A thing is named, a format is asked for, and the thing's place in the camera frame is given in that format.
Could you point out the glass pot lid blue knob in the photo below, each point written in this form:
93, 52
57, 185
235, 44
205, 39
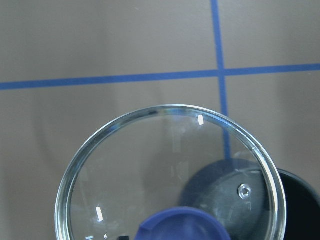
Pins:
171, 172

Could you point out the dark blue saucepan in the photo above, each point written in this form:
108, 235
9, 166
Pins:
297, 200

